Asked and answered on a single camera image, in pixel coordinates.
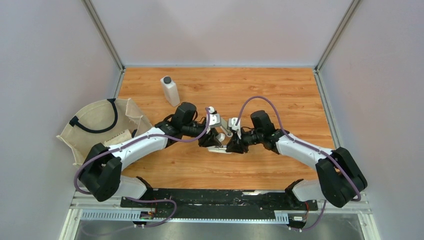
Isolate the cream tube in bag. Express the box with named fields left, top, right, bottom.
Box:
left=103, top=129, right=133, bottom=147

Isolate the white bottle black cap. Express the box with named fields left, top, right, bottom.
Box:
left=160, top=76, right=180, bottom=107

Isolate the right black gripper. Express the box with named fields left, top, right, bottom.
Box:
left=226, top=126, right=263, bottom=154

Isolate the aluminium frame rail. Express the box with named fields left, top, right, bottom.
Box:
left=81, top=0, right=125, bottom=73

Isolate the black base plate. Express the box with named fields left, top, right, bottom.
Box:
left=120, top=188, right=319, bottom=228

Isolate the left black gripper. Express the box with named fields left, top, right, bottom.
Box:
left=181, top=121, right=221, bottom=148

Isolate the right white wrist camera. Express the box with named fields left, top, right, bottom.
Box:
left=228, top=117, right=242, bottom=139

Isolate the beige canvas tote bag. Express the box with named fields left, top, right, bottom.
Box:
left=57, top=98, right=153, bottom=166

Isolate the grey slotted cable duct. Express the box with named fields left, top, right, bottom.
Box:
left=80, top=210, right=290, bottom=224

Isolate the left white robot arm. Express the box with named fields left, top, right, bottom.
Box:
left=73, top=102, right=221, bottom=208

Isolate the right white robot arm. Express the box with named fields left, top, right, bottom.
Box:
left=226, top=110, right=368, bottom=210

